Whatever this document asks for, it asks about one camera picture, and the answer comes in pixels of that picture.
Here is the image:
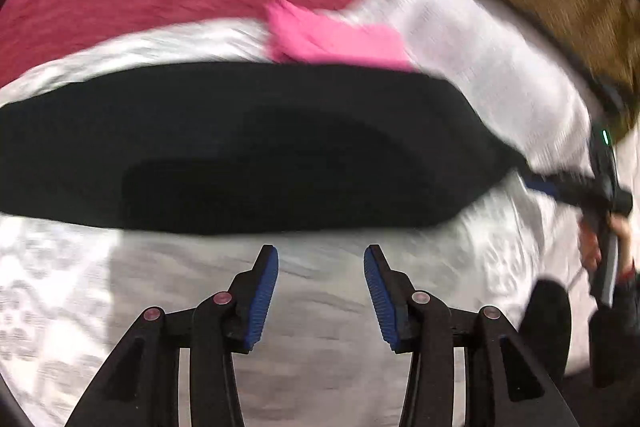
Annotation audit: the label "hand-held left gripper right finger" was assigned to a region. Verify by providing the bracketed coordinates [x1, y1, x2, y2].
[363, 244, 581, 427]

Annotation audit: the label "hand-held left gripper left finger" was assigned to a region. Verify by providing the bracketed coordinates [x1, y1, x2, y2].
[65, 245, 279, 427]

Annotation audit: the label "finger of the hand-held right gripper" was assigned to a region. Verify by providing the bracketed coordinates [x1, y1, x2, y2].
[521, 171, 566, 202]

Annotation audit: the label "black pants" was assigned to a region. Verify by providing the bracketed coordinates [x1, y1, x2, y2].
[0, 61, 531, 237]

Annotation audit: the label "person's right forearm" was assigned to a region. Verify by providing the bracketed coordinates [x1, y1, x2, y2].
[587, 274, 640, 390]

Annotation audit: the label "person's right hand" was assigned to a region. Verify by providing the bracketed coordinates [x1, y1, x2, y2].
[578, 213, 637, 280]

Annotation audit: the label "white grey patterned bedspread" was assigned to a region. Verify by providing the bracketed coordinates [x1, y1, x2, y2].
[0, 0, 621, 427]

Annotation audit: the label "dark cloth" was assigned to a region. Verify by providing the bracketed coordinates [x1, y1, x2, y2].
[519, 279, 574, 380]

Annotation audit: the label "pink folded garment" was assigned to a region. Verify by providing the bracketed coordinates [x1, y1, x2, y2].
[264, 0, 418, 72]

